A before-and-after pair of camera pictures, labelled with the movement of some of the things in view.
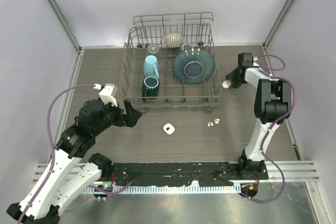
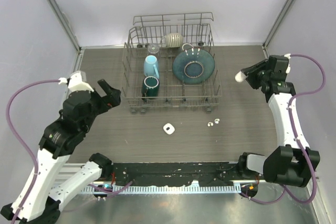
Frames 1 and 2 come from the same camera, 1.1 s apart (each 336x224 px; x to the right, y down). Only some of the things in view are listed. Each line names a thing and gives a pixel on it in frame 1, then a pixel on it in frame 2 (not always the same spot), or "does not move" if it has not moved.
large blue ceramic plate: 193,66 does not move
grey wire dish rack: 169,62 does not move
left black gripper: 131,117 → 112,99
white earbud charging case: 168,128 does not move
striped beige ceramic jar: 171,40 does not move
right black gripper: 234,84 → 251,78
